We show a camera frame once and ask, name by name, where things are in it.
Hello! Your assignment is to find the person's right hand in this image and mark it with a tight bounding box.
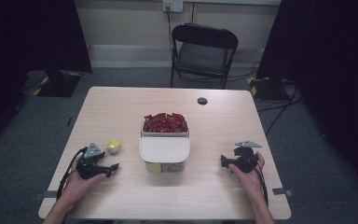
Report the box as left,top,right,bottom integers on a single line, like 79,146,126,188
227,151,266,202

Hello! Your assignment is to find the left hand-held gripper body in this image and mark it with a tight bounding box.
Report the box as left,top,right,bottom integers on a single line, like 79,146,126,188
75,142,108,181

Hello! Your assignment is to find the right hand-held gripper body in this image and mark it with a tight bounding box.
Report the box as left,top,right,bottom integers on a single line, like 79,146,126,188
232,140,263,175

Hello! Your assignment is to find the person's left hand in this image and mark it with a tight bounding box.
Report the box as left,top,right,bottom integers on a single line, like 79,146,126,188
61,155,107,208

